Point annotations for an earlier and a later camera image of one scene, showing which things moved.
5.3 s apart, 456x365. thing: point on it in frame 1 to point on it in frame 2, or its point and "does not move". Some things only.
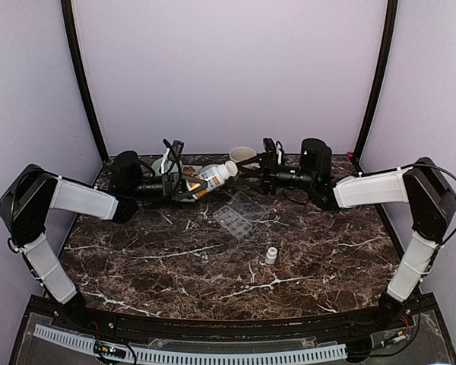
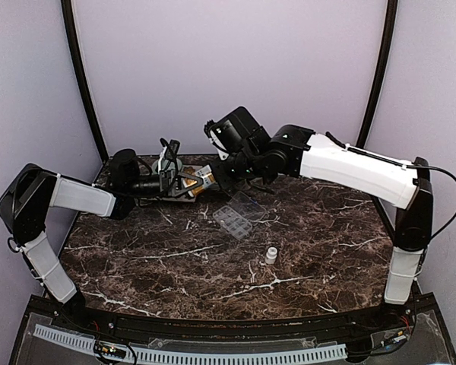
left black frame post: [67, 14] does not move
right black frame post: [383, 68] does not move
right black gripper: [270, 167] to [220, 178]
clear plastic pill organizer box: [239, 215] does not move
